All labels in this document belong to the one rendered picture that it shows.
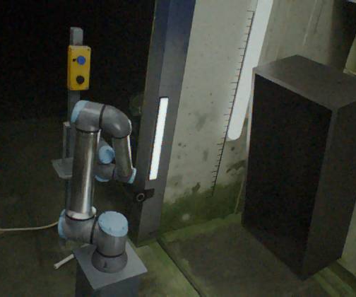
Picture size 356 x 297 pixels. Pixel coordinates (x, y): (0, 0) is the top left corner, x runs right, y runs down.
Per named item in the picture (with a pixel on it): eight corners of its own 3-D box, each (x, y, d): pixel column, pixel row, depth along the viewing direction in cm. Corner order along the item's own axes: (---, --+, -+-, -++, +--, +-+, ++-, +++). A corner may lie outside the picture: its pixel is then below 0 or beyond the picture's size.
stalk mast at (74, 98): (70, 241, 325) (79, 27, 251) (73, 246, 321) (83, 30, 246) (62, 243, 322) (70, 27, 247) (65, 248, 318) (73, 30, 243)
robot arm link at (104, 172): (111, 184, 242) (112, 166, 236) (91, 180, 242) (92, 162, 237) (115, 176, 250) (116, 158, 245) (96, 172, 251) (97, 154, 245)
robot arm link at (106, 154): (99, 166, 234) (100, 150, 230) (91, 155, 243) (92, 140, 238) (115, 163, 239) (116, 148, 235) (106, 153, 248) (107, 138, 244)
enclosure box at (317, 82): (277, 206, 317) (297, 54, 251) (341, 257, 274) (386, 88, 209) (240, 225, 302) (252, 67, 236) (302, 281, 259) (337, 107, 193)
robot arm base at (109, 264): (99, 277, 212) (101, 262, 208) (85, 253, 226) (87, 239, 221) (133, 266, 223) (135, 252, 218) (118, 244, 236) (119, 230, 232)
